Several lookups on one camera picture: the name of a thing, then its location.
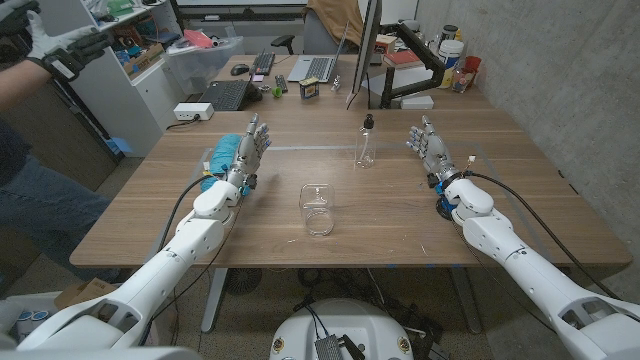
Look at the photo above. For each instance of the small white flat box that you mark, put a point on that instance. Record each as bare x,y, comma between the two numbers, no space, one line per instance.
417,102

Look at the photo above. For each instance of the white tub blue label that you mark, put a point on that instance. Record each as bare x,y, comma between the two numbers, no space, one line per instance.
451,55

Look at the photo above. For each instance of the blue push button black base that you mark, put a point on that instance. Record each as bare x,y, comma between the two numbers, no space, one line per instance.
442,210

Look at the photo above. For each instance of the grey table leg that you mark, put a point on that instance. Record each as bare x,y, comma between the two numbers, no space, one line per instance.
214,300
466,300

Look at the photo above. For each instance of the silver open laptop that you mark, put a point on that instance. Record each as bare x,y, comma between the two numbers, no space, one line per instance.
315,67

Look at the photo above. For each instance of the brown cardboard box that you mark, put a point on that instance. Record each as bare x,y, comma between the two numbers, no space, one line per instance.
82,295

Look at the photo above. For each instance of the person in blue jeans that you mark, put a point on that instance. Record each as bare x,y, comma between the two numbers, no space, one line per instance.
45,210

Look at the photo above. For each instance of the clear glass jar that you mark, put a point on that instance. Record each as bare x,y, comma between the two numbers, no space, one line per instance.
461,82

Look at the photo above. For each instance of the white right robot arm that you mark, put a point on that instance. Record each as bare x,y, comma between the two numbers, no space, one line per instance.
525,270

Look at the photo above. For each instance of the tan jacket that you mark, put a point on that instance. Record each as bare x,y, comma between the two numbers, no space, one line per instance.
337,20

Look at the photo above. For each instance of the black remote control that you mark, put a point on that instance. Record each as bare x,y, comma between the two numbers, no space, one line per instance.
281,83

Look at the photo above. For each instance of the pink flat package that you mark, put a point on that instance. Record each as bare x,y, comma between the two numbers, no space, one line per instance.
197,38

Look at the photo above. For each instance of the small silver metal figure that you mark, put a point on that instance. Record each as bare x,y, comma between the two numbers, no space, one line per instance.
336,83

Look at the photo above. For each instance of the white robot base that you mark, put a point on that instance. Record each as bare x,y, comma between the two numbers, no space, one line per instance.
345,320

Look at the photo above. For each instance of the clear dispenser bottle black pump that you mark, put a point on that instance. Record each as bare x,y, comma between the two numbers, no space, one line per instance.
365,150

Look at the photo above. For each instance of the white bottle black lid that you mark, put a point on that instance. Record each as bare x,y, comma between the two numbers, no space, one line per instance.
449,33

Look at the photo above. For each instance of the black white gloved person hand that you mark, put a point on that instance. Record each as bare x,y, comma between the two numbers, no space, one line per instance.
12,15
60,55

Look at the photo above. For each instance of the white storage bin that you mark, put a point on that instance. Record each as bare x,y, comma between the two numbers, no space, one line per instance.
10,312

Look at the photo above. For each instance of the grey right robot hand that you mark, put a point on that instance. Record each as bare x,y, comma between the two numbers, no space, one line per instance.
436,152

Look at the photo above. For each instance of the white shelf cabinet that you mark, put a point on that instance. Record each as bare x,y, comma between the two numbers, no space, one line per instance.
120,105

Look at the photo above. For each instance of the small yellow black box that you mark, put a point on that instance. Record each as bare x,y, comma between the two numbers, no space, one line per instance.
309,88

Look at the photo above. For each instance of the cardboard box in shelf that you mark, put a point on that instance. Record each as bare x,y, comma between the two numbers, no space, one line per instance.
145,60

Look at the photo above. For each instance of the black slim keyboard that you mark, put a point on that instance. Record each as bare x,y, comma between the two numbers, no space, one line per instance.
263,63

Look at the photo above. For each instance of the white power strip box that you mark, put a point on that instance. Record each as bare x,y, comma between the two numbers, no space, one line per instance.
192,111

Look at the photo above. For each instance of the grey office chair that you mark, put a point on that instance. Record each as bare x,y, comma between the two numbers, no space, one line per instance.
317,40

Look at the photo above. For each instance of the bare person forearm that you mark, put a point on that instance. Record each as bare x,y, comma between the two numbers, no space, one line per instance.
20,82

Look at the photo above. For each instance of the small green ball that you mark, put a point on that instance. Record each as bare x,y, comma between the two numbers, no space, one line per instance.
277,92

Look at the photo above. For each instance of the clear plastic storage bin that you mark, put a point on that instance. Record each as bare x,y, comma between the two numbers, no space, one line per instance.
200,67

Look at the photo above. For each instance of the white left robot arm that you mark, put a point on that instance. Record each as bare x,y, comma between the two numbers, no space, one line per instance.
195,235

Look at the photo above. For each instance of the teal cloth roll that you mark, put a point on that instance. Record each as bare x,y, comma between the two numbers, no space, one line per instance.
222,152

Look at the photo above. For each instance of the black computer mouse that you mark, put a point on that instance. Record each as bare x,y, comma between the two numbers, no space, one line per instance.
240,69

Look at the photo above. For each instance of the black laptop keyboard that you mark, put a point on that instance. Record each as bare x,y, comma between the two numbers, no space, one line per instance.
227,95

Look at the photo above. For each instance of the red book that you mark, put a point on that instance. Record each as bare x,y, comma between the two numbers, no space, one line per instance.
402,59

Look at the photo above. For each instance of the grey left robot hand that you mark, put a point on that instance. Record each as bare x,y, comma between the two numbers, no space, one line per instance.
247,152

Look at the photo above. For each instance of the red plastic cup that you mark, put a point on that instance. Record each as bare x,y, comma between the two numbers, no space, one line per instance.
473,65

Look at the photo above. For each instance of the black round fan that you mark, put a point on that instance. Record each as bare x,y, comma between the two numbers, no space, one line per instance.
243,281

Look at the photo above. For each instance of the thin computer monitor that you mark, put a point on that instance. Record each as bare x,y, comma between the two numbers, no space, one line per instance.
367,45

